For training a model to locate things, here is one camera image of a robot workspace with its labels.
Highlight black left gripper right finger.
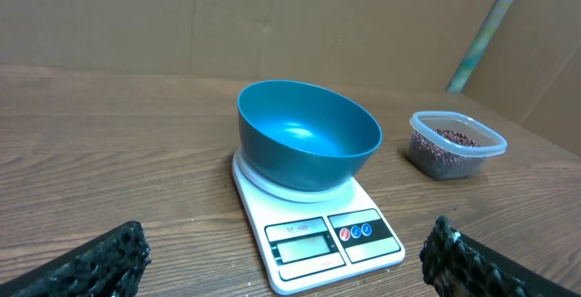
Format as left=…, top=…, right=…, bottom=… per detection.
left=419, top=216, right=580, bottom=297

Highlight red adzuki beans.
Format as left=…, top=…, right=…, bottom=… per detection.
left=407, top=131, right=487, bottom=180

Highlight clear plastic bean container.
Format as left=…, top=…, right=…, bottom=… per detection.
left=409, top=111, right=507, bottom=172

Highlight green taped corner pole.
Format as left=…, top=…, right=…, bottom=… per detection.
left=446, top=0, right=514, bottom=94

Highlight teal plastic bowl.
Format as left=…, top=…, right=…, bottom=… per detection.
left=237, top=80, right=383, bottom=192

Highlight white digital kitchen scale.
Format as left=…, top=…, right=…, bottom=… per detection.
left=232, top=151, right=406, bottom=295

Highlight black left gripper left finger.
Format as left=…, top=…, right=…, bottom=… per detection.
left=1, top=221, right=151, bottom=297

